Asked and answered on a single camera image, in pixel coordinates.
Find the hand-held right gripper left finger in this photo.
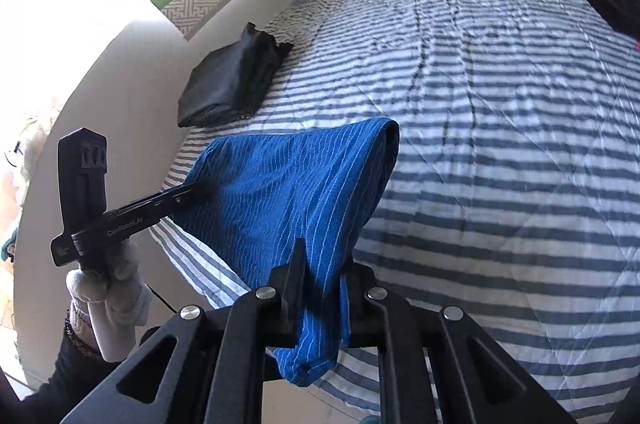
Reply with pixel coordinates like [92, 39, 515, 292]
[60, 238, 307, 424]

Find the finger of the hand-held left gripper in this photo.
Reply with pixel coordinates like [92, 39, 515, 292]
[147, 180, 212, 217]

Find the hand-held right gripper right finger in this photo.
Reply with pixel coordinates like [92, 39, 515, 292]
[345, 260, 576, 424]

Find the blue striped underwear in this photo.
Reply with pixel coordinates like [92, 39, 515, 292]
[170, 117, 401, 388]

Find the person's left hand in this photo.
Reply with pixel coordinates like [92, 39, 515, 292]
[66, 238, 152, 362]

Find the folded black cloth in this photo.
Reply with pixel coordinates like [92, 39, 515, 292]
[177, 22, 295, 129]

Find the striped bed blanket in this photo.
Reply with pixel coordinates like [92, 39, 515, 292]
[149, 0, 640, 420]

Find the black garment with pink trim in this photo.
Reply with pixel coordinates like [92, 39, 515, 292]
[567, 0, 640, 52]

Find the black cable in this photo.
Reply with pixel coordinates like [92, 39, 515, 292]
[145, 283, 175, 314]

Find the beaded bracelet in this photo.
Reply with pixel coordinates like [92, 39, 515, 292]
[63, 321, 103, 360]

